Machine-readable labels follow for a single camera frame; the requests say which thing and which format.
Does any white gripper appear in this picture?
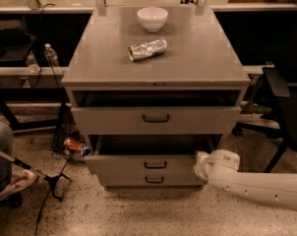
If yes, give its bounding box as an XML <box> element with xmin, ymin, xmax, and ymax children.
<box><xmin>194</xmin><ymin>150</ymin><xmax>215</xmax><ymax>181</ymax></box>

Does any grey drawer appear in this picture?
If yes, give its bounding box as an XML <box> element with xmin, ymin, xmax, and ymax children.
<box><xmin>72</xmin><ymin>106</ymin><xmax>240</xmax><ymax>135</ymax></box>
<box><xmin>98</xmin><ymin>174</ymin><xmax>205</xmax><ymax>188</ymax></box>
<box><xmin>85</xmin><ymin>134</ymin><xmax>222</xmax><ymax>174</ymax></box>

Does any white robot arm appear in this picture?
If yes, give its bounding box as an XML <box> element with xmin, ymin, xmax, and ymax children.
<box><xmin>194</xmin><ymin>149</ymin><xmax>297</xmax><ymax>211</ymax></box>

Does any grey drawer cabinet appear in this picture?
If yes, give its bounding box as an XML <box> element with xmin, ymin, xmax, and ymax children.
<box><xmin>61</xmin><ymin>5</ymin><xmax>251</xmax><ymax>191</ymax></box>

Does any black office chair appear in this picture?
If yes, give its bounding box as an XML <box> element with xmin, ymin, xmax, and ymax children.
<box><xmin>231</xmin><ymin>3</ymin><xmax>297</xmax><ymax>174</ymax></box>

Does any white ceramic bowl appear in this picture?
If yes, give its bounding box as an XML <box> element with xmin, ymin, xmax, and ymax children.
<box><xmin>137</xmin><ymin>7</ymin><xmax>168</xmax><ymax>32</ymax></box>

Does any black grabber stick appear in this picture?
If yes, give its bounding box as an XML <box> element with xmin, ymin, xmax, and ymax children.
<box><xmin>0</xmin><ymin>150</ymin><xmax>68</xmax><ymax>201</ymax></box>

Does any clear plastic water bottle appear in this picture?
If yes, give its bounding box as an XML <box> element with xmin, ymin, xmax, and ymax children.
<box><xmin>44</xmin><ymin>43</ymin><xmax>60</xmax><ymax>67</ymax></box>

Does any white orange sneaker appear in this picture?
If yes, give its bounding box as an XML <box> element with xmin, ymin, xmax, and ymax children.
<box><xmin>0</xmin><ymin>170</ymin><xmax>37</xmax><ymax>201</ymax></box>

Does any person leg in jeans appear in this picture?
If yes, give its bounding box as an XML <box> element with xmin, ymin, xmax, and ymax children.
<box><xmin>0</xmin><ymin>119</ymin><xmax>15</xmax><ymax>193</ymax></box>

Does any black table stand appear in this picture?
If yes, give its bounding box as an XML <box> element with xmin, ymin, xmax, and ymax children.
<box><xmin>0</xmin><ymin>86</ymin><xmax>68</xmax><ymax>151</ymax></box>

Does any black power cable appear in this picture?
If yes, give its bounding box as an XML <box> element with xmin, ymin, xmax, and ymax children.
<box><xmin>34</xmin><ymin>157</ymin><xmax>71</xmax><ymax>236</ymax></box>

